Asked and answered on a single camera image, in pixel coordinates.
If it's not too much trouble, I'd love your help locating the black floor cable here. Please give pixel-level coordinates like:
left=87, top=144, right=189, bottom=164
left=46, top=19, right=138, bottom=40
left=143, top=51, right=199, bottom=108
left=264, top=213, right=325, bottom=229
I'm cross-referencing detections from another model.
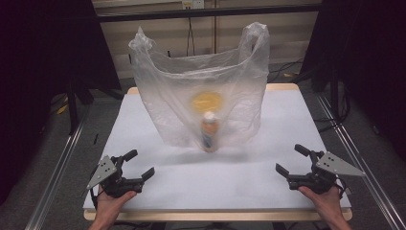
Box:
left=313, top=92, right=351, bottom=134
left=267, top=57, right=305, bottom=83

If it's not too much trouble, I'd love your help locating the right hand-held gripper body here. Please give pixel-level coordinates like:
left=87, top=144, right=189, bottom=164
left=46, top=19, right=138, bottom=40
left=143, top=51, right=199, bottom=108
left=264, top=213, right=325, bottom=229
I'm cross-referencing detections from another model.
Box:
left=286, top=150, right=367, bottom=196

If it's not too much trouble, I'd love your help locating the person's left hand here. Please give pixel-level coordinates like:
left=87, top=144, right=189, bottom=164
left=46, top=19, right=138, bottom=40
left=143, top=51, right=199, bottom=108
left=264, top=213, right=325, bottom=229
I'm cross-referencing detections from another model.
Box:
left=95, top=184, right=139, bottom=222

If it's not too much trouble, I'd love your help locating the black horizontal bar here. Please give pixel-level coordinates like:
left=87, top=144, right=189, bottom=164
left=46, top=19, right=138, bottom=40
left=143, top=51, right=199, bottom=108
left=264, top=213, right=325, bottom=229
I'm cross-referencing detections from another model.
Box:
left=95, top=3, right=324, bottom=23

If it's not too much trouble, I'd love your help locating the black hanging cable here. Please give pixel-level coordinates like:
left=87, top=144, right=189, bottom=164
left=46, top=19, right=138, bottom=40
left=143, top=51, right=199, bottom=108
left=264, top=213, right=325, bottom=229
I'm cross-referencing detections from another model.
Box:
left=186, top=16, right=196, bottom=58

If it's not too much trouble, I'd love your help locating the orange bottle with white cap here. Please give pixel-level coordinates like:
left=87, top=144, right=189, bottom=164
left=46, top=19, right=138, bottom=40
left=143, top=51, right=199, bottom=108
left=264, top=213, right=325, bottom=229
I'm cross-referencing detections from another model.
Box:
left=200, top=110, right=221, bottom=153

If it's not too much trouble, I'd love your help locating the person's right hand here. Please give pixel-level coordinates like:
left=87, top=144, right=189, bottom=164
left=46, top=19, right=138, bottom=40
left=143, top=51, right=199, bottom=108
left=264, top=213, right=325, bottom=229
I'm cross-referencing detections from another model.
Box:
left=298, top=184, right=345, bottom=219

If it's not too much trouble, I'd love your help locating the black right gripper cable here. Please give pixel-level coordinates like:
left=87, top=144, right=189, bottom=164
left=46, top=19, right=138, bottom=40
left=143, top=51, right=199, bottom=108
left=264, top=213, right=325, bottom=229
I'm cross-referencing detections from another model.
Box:
left=334, top=176, right=350, bottom=199

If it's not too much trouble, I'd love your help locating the black stand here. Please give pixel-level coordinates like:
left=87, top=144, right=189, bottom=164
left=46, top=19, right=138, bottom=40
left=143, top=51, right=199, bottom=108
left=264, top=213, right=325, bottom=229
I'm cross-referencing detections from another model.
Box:
left=65, top=78, right=124, bottom=136
left=293, top=61, right=350, bottom=124

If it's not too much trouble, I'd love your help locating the white wall outlet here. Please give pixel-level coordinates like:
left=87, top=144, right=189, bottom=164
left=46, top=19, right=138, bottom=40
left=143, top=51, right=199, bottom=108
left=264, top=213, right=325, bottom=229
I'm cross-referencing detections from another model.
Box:
left=181, top=0, right=205, bottom=11

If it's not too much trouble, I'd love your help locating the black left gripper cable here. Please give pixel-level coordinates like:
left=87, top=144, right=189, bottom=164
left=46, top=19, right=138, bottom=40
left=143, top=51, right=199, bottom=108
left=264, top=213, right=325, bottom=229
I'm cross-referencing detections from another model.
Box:
left=89, top=186, right=100, bottom=210

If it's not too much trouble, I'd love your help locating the metal floor rail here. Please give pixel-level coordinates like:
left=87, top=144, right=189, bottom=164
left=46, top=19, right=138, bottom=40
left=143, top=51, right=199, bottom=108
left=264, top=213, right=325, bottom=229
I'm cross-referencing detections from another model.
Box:
left=315, top=91, right=406, bottom=230
left=24, top=103, right=92, bottom=230

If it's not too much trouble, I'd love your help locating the dark curtain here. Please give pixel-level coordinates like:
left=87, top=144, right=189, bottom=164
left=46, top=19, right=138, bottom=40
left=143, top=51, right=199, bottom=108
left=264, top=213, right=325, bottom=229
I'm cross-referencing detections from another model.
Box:
left=0, top=0, right=123, bottom=205
left=300, top=0, right=406, bottom=162

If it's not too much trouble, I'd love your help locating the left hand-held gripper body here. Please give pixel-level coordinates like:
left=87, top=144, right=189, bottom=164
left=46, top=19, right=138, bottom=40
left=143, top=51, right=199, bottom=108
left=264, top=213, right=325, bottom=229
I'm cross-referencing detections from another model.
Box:
left=85, top=154, right=145, bottom=198

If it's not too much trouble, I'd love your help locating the yellow round item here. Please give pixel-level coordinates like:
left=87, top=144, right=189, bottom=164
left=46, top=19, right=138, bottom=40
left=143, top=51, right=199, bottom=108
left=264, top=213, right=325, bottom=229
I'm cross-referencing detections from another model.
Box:
left=190, top=91, right=224, bottom=113

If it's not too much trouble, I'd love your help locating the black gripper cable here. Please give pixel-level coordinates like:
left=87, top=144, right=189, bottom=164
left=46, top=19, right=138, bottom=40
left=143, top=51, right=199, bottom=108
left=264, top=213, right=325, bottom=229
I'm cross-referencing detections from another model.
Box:
left=334, top=176, right=350, bottom=199
left=89, top=186, right=100, bottom=210

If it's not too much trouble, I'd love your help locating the translucent plastic bag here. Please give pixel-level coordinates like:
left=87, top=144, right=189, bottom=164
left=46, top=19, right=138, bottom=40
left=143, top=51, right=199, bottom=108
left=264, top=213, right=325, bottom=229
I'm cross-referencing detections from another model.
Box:
left=127, top=21, right=271, bottom=150

